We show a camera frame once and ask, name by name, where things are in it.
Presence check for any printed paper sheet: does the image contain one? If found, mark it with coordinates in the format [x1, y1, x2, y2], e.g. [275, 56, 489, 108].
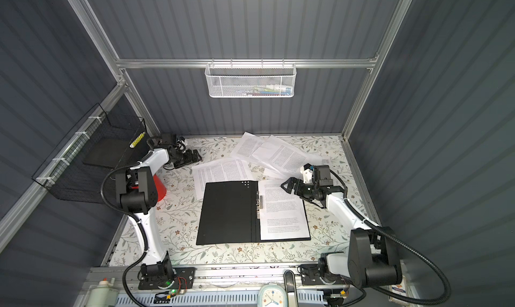
[231, 132, 265, 164]
[258, 180, 311, 242]
[193, 158, 255, 200]
[252, 136, 331, 178]

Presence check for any orange black file folder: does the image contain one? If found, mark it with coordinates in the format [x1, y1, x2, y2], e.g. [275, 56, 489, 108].
[195, 180, 312, 247]

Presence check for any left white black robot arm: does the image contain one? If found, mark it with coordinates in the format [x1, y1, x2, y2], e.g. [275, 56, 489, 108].
[115, 133, 202, 265]

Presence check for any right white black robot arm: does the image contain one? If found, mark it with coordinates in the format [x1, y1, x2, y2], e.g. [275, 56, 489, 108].
[280, 164, 402, 288]

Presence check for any red pencil cup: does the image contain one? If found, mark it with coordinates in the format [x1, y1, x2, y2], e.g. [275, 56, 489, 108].
[153, 174, 167, 202]

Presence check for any yellow marker in black basket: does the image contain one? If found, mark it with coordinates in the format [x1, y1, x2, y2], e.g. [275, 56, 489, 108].
[130, 132, 146, 149]

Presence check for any small white clock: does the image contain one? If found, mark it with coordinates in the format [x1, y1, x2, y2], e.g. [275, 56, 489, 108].
[257, 284, 288, 307]

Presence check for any card box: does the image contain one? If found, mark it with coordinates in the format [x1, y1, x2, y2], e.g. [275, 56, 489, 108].
[388, 260, 409, 297]

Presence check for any white plastic bottle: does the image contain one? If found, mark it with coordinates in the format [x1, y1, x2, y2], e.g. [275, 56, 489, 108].
[85, 277, 119, 307]

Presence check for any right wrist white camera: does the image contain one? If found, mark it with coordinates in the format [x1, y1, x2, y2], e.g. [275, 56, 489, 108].
[302, 163, 315, 185]

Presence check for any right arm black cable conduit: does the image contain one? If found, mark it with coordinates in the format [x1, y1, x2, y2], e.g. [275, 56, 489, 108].
[329, 169, 452, 306]

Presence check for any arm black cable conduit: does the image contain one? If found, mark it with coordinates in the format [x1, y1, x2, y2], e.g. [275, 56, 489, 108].
[99, 137, 178, 307]
[329, 169, 452, 306]

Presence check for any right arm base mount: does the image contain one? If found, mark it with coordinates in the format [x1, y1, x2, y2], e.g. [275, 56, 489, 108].
[296, 264, 352, 286]

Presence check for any black wire mesh basket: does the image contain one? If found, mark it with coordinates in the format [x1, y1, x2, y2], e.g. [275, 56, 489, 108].
[32, 107, 148, 204]

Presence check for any black handle tool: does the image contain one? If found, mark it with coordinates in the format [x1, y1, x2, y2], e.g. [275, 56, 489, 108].
[283, 269, 299, 307]

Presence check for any white wire mesh basket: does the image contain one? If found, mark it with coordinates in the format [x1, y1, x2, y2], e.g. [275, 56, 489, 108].
[205, 64, 297, 98]

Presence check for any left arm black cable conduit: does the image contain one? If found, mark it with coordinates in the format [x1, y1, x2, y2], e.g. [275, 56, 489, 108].
[99, 137, 178, 307]

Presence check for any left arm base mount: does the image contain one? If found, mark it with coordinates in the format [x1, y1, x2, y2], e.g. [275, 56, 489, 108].
[138, 262, 196, 290]

